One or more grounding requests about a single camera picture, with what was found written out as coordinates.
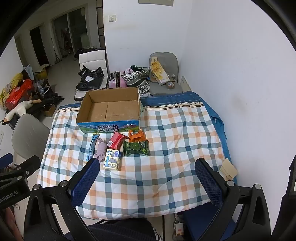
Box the long blue snack packet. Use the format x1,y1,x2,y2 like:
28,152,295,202
87,133,100,160

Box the white blue tissue pack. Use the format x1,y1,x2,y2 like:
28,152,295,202
103,149,122,171

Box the red snack packet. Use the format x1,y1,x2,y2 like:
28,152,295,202
107,132,128,150

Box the orange snack packet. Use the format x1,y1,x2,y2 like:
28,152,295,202
128,129,147,143

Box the green snack packet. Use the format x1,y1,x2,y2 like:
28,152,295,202
123,140,149,156

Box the grey chair near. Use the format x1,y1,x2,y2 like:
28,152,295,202
11,113,50,160

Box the grey chair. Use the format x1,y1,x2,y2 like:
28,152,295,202
149,52,183,96
11,113,50,160

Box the white goose plush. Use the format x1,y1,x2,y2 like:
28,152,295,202
1,99,42,125

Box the beige paper stack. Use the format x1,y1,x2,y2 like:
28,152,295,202
219,158,238,181

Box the red plastic bag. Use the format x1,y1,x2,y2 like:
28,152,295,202
5,79,33,110

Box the black bag on chair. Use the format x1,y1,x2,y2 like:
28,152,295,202
76,65,104,91

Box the plaid quilt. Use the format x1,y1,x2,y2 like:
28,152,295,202
37,102,228,219

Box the cardboard box blue front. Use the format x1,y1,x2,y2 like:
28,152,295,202
76,87,141,133

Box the white leather chair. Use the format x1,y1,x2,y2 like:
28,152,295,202
78,49,108,89

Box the pink suitcase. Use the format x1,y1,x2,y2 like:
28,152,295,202
108,71,127,89

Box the patterned black white bag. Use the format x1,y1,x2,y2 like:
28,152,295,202
121,69,150,94

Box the tape roll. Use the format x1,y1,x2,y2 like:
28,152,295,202
166,81,175,89

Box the yellow printed box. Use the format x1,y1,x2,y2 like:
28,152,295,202
150,57,170,85

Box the grey chair far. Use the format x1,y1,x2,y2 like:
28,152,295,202
149,52,183,96

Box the wall switch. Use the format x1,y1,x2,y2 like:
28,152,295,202
108,15,117,22

